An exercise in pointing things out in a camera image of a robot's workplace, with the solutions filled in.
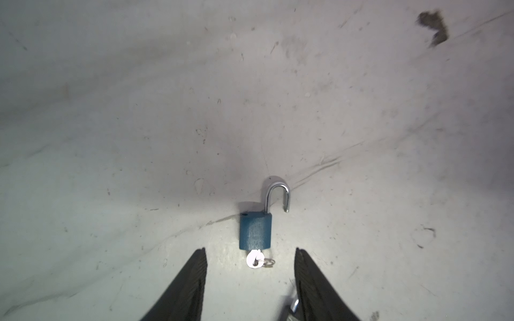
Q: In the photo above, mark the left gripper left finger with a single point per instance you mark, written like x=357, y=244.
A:
x=183, y=298

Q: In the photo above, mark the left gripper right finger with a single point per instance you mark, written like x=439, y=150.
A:
x=317, y=298

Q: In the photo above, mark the blue padlock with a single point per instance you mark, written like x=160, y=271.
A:
x=256, y=226

